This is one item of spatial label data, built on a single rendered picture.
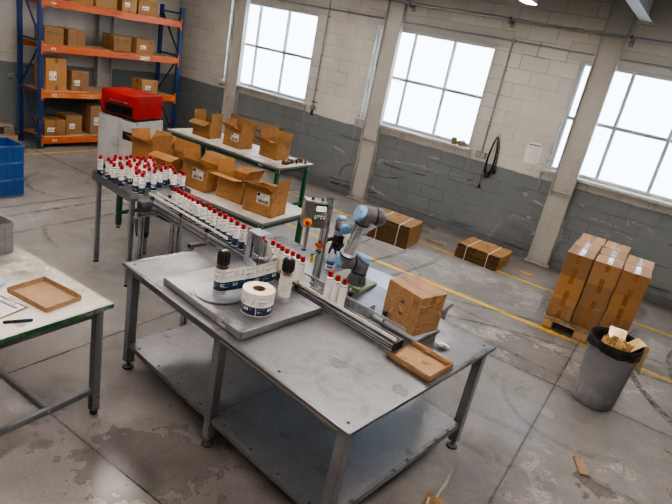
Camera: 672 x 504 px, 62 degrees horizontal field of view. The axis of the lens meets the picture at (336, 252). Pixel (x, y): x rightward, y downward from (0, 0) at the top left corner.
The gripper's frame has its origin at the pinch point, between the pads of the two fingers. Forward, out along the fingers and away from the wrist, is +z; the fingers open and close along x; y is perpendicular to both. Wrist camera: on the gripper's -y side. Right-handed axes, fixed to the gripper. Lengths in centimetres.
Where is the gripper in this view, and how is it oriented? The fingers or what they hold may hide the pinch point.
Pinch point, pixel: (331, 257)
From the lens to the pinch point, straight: 437.6
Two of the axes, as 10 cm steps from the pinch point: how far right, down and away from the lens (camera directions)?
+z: -1.9, 9.2, 3.5
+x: 4.4, -2.4, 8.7
